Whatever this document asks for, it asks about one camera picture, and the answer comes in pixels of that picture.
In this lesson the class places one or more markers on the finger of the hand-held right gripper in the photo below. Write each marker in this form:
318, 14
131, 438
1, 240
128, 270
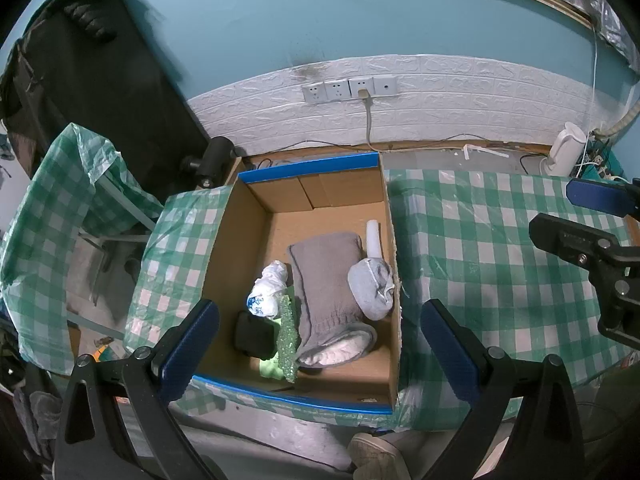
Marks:
565, 240
597, 196

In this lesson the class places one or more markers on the white plastic strip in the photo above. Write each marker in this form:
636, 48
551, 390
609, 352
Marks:
480, 151

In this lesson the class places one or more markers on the silver foil sheet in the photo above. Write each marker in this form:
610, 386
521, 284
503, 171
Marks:
605, 10

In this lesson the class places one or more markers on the green sequinned cloth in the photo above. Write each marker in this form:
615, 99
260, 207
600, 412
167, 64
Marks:
288, 345

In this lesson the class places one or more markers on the black cloth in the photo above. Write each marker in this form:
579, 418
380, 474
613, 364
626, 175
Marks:
252, 335

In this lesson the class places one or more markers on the white sock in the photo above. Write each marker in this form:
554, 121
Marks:
374, 240

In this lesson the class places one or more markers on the black jacket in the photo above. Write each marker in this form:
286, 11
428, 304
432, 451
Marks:
85, 75

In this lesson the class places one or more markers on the light green cloth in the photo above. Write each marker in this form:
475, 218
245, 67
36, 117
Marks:
269, 367

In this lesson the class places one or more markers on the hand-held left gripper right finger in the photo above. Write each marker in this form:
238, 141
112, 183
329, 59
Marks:
450, 355

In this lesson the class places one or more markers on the beige shoe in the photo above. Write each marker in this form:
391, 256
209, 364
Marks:
375, 460

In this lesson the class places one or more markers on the green checked plastic cover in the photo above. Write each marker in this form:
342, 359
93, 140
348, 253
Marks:
45, 240

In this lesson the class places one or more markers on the metal chair frame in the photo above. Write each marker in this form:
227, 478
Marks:
120, 205

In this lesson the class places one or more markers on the black cylindrical device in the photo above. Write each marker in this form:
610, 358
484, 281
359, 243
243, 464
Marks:
212, 160

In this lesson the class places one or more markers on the green checked tablecloth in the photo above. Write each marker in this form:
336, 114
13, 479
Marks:
475, 260

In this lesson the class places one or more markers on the grey sock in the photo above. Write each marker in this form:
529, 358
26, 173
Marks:
370, 285
325, 280

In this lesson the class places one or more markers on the blue-rimmed cardboard box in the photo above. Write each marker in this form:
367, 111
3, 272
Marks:
260, 240

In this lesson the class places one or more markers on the white electric kettle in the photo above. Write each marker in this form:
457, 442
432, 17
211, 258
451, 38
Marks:
565, 150

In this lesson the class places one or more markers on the white wall power strip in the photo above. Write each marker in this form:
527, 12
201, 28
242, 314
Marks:
386, 85

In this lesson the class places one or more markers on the white printed cloth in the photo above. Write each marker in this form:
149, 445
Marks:
267, 290

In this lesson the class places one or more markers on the white wall socket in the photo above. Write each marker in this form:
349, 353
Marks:
314, 93
361, 82
337, 90

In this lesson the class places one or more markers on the teal plastic basket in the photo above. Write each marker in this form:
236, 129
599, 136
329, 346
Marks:
602, 167

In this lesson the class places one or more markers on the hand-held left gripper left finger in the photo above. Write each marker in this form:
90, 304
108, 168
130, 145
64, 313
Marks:
190, 350

